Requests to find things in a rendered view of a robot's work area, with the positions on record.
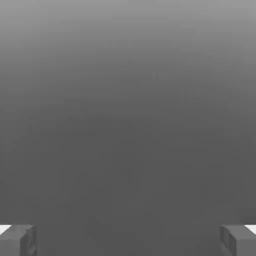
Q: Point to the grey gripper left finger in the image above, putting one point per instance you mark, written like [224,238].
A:
[16,242]

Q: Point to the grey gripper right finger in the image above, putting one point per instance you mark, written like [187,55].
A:
[240,242]

